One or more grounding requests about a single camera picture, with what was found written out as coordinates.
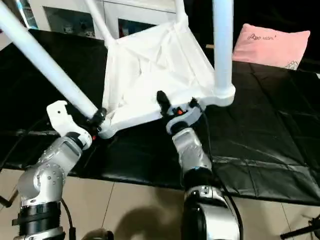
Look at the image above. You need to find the white cabinet with glass doors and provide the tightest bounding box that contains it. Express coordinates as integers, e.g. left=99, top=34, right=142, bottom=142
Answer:
left=28, top=0, right=176, bottom=41

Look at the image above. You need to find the white plastic table leg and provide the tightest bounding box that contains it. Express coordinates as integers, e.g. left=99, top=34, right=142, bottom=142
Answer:
left=0, top=2, right=101, bottom=121
left=174, top=0, right=189, bottom=26
left=86, top=0, right=117, bottom=48
left=211, top=0, right=236, bottom=98

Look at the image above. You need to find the dark left robot foot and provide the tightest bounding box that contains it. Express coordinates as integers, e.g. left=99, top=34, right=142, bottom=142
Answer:
left=82, top=227, right=115, bottom=240

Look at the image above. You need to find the black tripod stand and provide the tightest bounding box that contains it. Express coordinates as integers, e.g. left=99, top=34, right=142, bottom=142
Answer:
left=279, top=214, right=320, bottom=240

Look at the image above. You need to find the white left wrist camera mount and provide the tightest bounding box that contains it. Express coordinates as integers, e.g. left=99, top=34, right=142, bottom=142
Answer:
left=46, top=100, right=93, bottom=151

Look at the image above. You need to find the black work mat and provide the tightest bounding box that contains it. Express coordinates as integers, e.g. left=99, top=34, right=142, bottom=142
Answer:
left=0, top=28, right=320, bottom=206

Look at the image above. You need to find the black left wrist camera cable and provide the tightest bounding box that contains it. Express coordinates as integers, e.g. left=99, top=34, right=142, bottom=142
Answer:
left=0, top=119, right=77, bottom=240

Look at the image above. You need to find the pink pillow with print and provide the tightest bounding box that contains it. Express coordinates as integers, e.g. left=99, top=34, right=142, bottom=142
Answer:
left=232, top=23, right=311, bottom=71

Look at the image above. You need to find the white plastic table top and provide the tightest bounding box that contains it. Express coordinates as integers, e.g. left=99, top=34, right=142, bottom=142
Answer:
left=98, top=21, right=236, bottom=140

